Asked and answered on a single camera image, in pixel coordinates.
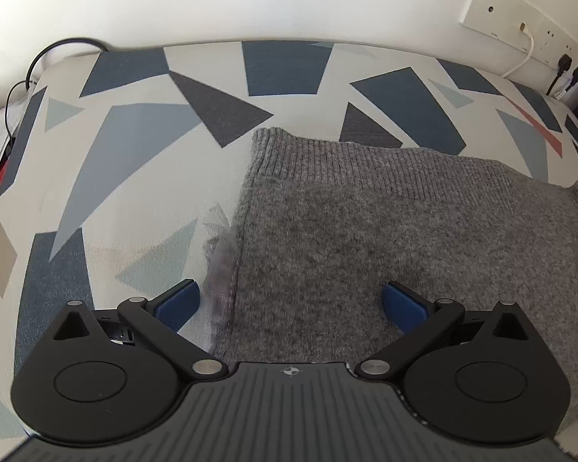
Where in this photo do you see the red packet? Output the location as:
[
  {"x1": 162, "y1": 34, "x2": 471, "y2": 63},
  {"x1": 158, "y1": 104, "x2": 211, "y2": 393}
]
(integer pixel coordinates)
[{"x1": 0, "y1": 137, "x2": 16, "y2": 184}]

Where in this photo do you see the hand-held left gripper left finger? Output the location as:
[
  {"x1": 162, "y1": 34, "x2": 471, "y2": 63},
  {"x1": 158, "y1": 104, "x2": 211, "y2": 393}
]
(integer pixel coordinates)
[{"x1": 48, "y1": 279, "x2": 227, "y2": 381}]

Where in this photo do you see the thin black cable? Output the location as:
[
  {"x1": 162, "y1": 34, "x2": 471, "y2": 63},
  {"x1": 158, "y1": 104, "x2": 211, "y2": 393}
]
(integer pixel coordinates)
[{"x1": 4, "y1": 81, "x2": 35, "y2": 146}]

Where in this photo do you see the white wall socket panel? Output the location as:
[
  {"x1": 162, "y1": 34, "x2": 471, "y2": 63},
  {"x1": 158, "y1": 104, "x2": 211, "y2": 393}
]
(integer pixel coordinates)
[{"x1": 460, "y1": 0, "x2": 578, "y2": 101}]

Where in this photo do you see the grey knit sweater with tulle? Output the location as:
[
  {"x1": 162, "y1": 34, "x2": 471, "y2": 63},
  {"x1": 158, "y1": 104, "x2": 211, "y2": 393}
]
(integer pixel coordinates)
[{"x1": 202, "y1": 127, "x2": 578, "y2": 436}]

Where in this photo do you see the geometric patterned bed sheet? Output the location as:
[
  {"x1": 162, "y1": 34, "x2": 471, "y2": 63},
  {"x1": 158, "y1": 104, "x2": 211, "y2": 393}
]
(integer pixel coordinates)
[{"x1": 0, "y1": 41, "x2": 578, "y2": 444}]

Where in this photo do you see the thick black cable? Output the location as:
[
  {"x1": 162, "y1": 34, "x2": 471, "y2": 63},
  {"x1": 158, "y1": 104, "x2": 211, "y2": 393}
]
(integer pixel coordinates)
[{"x1": 25, "y1": 37, "x2": 111, "y2": 92}]

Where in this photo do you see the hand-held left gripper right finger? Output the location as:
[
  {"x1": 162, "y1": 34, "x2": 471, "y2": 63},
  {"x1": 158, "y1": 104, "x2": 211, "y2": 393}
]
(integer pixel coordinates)
[{"x1": 355, "y1": 280, "x2": 535, "y2": 381}]

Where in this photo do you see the white charging cable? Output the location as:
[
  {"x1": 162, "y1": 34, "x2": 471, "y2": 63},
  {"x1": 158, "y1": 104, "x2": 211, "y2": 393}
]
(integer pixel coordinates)
[{"x1": 502, "y1": 22, "x2": 535, "y2": 79}]

